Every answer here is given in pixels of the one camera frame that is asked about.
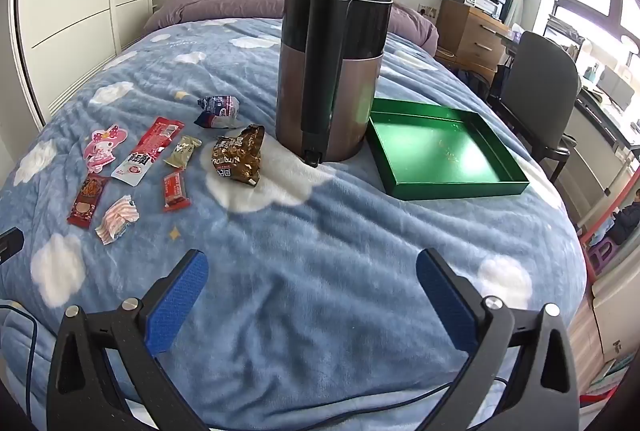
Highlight blue cloud print blanket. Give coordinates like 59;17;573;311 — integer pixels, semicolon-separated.
0;17;588;431

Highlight green tray box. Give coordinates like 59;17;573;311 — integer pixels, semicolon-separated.
366;98;531;200

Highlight silver computer monitor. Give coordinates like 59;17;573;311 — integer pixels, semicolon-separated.
597;65;637;104

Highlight black cable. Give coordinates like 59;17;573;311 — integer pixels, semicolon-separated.
0;303;40;394

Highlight small red candy bar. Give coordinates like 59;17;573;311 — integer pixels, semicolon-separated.
161;171;192;213

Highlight white sheer curtain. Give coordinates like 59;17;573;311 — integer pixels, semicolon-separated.
502;0;546;34

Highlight black backpack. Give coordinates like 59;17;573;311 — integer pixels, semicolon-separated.
452;68;493;100

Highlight pink cartoon character snack packet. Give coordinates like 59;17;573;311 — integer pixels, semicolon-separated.
84;125;127;174

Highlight grey chair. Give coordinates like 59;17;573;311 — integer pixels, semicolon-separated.
487;31;583;184

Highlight blue white snack packet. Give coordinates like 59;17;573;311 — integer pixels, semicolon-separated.
194;95;239;130

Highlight small green snack packet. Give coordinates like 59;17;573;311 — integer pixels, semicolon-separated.
164;136;202;170

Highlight white desk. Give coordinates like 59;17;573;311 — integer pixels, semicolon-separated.
542;23;640;156

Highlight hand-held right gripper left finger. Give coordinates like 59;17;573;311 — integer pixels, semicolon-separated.
46;248;211;431

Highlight wooden drawer cabinet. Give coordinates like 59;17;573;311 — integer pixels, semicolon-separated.
436;0;511;72

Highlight pink striped candy wrapper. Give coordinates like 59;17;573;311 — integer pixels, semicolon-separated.
95;195;140;246

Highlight long red white snack packet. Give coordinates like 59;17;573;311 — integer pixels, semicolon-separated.
111;117;185;188

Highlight dark red snack packet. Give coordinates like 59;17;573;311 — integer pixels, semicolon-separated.
67;174;110;229

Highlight pink framed standing mirror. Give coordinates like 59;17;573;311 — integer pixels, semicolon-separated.
575;171;640;292

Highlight brown snack bag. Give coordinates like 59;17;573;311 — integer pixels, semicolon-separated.
212;124;266;188

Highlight black and brown electric kettle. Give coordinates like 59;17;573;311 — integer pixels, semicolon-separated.
276;0;393;168

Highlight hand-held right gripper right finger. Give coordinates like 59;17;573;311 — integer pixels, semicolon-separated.
416;248;581;431

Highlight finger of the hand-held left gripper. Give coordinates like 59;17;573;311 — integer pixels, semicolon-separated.
0;227;25;264

